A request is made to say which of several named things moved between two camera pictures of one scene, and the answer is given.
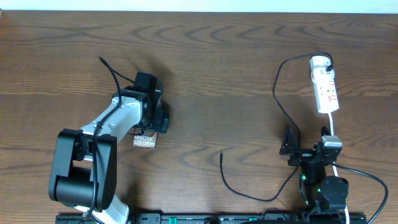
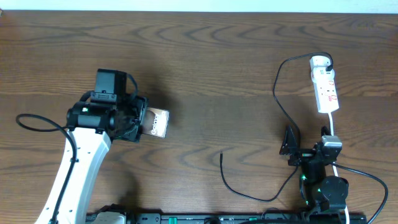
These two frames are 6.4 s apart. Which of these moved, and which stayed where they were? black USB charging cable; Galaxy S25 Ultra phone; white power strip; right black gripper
Moved: Galaxy S25 Ultra phone
Stayed: right black gripper; black USB charging cable; white power strip
